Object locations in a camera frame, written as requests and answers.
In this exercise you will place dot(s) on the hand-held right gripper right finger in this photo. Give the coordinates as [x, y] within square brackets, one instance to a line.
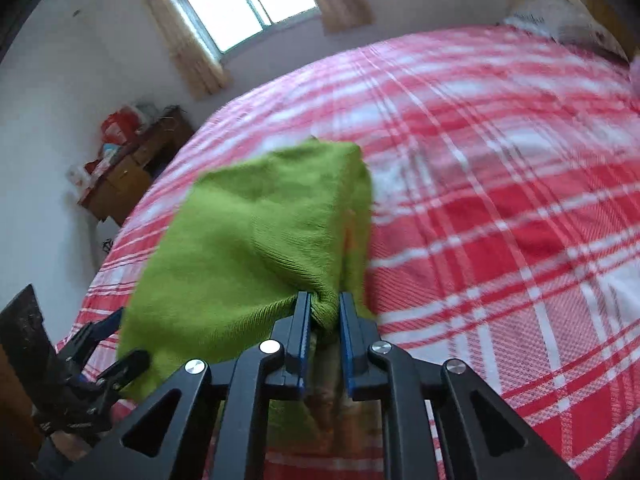
[347, 345]

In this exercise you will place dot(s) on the brown wooden desk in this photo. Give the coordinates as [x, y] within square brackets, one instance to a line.
[125, 180]

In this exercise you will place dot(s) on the red plaid bed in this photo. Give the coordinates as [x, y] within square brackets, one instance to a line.
[500, 210]

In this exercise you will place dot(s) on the window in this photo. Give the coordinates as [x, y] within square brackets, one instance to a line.
[245, 5]

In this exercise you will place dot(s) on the red plastic bag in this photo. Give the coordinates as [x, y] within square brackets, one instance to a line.
[119, 127]

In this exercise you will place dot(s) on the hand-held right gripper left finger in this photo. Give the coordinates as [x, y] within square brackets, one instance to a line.
[302, 340]

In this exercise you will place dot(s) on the green orange striped knit sweater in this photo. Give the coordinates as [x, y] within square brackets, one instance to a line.
[240, 240]

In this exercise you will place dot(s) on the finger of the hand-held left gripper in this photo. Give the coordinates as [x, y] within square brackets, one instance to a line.
[97, 332]
[125, 365]

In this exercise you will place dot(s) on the white printed card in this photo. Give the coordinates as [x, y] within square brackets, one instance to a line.
[76, 175]

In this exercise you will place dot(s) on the red packet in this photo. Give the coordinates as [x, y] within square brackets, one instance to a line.
[96, 166]

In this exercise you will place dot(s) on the pink cloth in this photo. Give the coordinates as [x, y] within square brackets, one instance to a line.
[635, 75]

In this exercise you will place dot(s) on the grey patterned pillow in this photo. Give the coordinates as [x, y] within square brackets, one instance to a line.
[560, 17]

